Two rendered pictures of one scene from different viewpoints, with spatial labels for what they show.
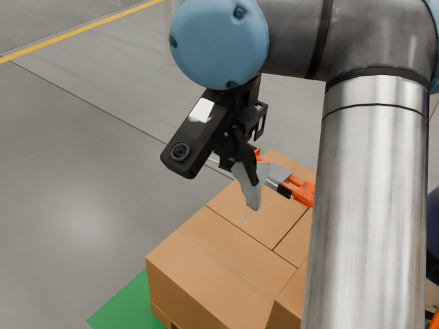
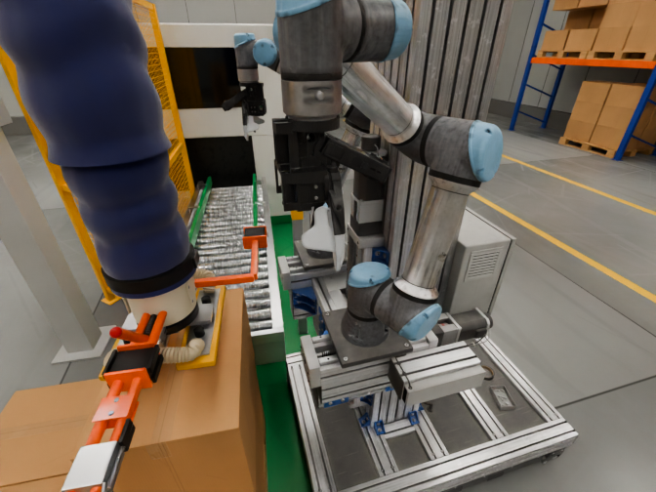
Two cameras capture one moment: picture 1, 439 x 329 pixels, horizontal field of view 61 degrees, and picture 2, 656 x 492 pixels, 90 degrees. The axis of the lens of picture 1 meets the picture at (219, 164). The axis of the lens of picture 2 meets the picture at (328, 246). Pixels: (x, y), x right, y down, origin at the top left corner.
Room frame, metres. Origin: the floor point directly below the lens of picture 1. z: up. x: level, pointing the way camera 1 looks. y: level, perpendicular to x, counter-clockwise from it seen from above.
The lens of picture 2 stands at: (0.73, 0.32, 1.80)
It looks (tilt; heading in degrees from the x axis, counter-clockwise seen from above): 31 degrees down; 222
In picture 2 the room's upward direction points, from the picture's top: straight up
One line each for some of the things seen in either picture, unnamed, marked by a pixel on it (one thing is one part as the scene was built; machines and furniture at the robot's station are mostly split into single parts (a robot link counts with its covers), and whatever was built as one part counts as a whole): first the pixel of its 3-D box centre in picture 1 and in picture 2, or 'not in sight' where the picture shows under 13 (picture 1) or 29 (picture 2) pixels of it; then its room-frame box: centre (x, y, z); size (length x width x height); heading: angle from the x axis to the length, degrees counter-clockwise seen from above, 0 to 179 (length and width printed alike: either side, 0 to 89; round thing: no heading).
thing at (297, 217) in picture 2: not in sight; (300, 275); (-0.46, -1.01, 0.50); 0.07 x 0.07 x 1.00; 54
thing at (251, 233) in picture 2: not in sight; (255, 236); (0.11, -0.62, 1.18); 0.09 x 0.08 x 0.05; 142
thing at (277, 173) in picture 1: (276, 177); (95, 471); (0.79, -0.17, 1.17); 0.07 x 0.07 x 0.04; 52
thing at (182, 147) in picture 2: not in sight; (169, 151); (-0.42, -2.52, 1.05); 1.17 x 0.10 x 2.10; 54
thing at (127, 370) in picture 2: not in sight; (134, 365); (0.65, -0.34, 1.18); 0.10 x 0.08 x 0.06; 142
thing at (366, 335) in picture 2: not in sight; (365, 316); (0.09, -0.11, 1.09); 0.15 x 0.15 x 0.10
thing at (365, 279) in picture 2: not in sight; (370, 287); (0.09, -0.10, 1.20); 0.13 x 0.12 x 0.14; 84
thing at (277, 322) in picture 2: not in sight; (269, 235); (-0.67, -1.59, 0.50); 2.31 x 0.05 x 0.19; 54
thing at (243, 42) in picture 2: not in sight; (246, 51); (-0.09, -0.82, 1.78); 0.09 x 0.08 x 0.11; 131
